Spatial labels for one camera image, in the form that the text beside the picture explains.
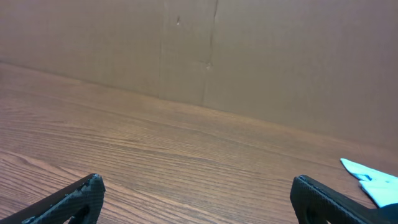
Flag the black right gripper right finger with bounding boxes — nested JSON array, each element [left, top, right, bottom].
[[290, 175, 397, 224]]

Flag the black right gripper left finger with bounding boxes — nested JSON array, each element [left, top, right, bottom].
[[1, 174, 106, 224]]

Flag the light blue t-shirt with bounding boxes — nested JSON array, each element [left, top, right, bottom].
[[340, 158, 397, 208]]

